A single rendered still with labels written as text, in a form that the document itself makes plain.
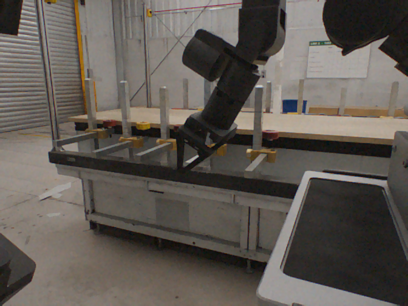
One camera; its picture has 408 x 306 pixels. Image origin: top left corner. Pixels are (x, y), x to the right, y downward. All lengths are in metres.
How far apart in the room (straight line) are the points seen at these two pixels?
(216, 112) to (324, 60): 8.04
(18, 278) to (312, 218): 0.22
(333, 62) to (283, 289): 8.35
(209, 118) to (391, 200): 0.29
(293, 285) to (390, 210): 0.16
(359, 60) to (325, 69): 0.78
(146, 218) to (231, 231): 0.63
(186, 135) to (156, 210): 1.63
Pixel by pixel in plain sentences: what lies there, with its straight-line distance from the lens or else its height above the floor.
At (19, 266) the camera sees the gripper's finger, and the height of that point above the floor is 1.04.
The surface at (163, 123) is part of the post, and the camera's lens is 1.58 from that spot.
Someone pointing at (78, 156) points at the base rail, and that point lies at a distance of 1.98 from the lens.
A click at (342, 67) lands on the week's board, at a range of 8.48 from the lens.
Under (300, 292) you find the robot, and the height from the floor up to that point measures 1.04.
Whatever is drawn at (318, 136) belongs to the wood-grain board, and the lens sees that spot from 1.52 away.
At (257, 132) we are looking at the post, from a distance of 1.39.
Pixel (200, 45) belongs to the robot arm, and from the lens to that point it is 0.50.
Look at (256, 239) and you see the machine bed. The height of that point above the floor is 0.24.
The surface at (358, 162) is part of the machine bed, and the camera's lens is 1.61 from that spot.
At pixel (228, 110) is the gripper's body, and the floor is 1.11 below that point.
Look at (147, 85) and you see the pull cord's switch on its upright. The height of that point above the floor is 1.10.
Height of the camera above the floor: 1.15
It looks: 14 degrees down
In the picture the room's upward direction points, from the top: straight up
